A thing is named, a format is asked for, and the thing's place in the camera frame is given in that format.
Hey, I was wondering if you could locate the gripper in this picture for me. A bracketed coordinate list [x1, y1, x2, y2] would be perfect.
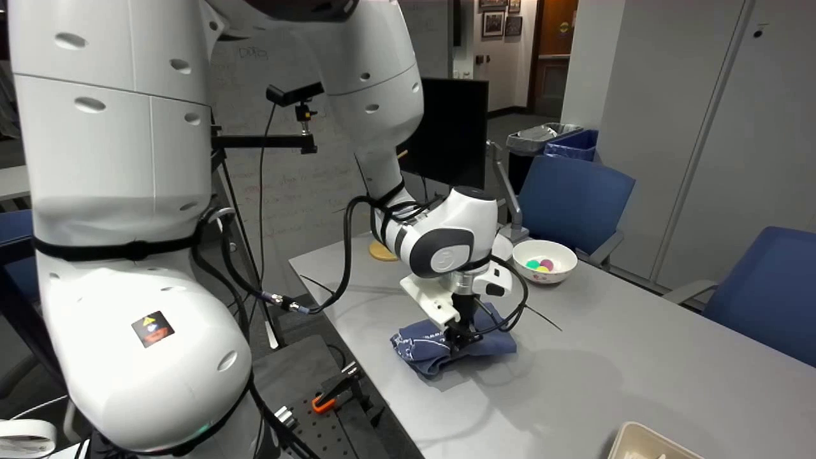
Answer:
[445, 292, 485, 353]

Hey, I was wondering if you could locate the blue T-shirt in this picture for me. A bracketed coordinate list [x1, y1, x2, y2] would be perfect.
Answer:
[390, 302, 518, 381]

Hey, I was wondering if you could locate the white bowl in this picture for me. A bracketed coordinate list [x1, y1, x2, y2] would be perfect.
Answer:
[512, 240, 579, 285]

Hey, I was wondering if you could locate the black and orange clamp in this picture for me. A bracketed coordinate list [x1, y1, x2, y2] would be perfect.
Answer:
[310, 362, 375, 416]

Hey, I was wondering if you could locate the black monitor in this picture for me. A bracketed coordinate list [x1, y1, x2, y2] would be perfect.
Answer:
[396, 77, 490, 191]

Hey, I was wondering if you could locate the black trash bin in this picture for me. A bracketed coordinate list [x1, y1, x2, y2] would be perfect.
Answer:
[506, 122, 585, 194]

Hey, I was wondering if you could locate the beige tray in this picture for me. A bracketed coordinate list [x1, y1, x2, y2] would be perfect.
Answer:
[606, 421, 707, 459]

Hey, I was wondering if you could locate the blue recycling bin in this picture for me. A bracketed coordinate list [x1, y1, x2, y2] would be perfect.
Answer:
[543, 129, 599, 163]

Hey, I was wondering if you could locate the whiteboard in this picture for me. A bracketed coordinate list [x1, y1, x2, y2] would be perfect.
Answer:
[209, 0, 451, 299]

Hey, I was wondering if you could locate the wooden door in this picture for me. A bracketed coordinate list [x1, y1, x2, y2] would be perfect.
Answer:
[528, 0, 579, 117]

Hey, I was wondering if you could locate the row of picture frames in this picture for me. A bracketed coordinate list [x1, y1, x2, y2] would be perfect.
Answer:
[477, 0, 524, 39]

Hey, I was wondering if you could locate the white tape roll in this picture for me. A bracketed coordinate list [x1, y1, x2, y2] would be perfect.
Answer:
[0, 419, 57, 457]

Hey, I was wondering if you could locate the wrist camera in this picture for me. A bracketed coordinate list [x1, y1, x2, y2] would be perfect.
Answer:
[400, 275, 461, 326]

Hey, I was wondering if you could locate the camera on mount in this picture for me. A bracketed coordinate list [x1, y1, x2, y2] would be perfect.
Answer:
[210, 81, 326, 350]

